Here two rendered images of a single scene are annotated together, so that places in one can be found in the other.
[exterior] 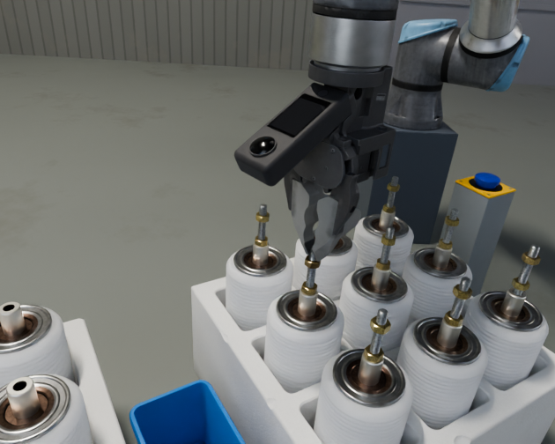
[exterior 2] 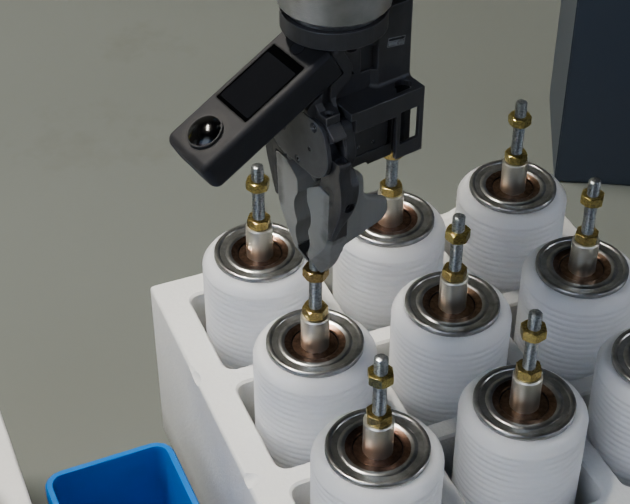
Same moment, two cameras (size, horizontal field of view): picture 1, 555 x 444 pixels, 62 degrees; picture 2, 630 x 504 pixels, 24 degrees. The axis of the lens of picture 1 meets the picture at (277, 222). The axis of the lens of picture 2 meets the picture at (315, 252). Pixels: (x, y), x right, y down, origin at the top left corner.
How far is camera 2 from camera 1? 0.56 m
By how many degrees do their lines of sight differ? 13
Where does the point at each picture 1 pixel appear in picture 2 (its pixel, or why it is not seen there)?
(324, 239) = (320, 244)
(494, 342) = (619, 409)
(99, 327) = not seen: outside the picture
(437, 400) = (498, 491)
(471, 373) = (543, 454)
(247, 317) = (236, 346)
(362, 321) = (415, 363)
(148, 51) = not seen: outside the picture
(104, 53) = not seen: outside the picture
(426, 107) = not seen: outside the picture
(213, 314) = (182, 339)
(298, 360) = (294, 420)
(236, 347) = (211, 394)
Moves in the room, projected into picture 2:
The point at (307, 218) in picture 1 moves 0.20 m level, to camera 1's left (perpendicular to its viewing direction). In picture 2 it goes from (299, 208) to (31, 178)
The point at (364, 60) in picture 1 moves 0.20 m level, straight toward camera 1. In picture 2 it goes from (340, 19) to (221, 206)
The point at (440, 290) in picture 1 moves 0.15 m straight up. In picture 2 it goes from (566, 317) to (588, 164)
